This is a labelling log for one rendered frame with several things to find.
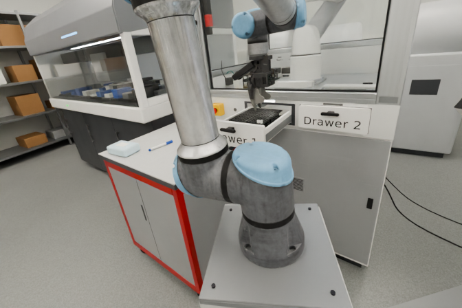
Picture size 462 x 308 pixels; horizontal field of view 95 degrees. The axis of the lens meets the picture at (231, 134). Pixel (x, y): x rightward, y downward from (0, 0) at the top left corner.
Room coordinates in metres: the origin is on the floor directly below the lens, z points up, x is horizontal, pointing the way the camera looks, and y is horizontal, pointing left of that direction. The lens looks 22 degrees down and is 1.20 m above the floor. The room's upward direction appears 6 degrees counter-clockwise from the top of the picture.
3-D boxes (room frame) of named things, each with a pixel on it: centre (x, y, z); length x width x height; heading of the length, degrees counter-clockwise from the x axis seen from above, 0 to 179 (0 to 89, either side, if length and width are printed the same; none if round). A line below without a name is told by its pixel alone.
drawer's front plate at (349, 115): (0.89, -0.46, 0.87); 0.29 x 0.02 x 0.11; 53
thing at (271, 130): (1.00, -0.14, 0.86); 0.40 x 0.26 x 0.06; 143
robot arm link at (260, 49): (0.86, -0.14, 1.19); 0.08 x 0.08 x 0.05
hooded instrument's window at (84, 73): (2.40, 0.95, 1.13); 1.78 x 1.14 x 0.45; 53
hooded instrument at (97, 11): (2.42, 0.95, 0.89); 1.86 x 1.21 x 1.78; 53
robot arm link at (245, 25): (0.76, -0.11, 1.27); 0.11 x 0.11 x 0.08; 63
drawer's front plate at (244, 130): (0.83, -0.01, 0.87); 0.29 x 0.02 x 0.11; 53
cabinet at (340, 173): (1.44, -0.54, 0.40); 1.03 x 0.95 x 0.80; 53
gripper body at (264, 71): (0.86, -0.14, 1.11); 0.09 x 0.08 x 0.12; 53
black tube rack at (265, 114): (0.99, -0.13, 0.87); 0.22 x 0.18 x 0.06; 143
